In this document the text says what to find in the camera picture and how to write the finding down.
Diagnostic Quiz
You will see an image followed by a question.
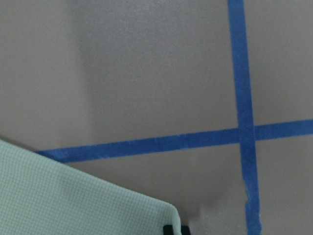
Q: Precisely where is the blue tape line crosswise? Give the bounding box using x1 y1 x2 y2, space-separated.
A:
37 119 313 164

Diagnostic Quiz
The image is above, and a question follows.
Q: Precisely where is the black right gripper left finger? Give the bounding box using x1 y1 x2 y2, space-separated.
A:
163 225 173 235

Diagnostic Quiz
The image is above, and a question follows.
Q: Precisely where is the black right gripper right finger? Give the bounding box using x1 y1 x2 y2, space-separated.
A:
181 226 190 235

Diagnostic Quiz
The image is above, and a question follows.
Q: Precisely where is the green long-sleeve shirt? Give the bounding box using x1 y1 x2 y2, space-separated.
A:
0 141 181 235

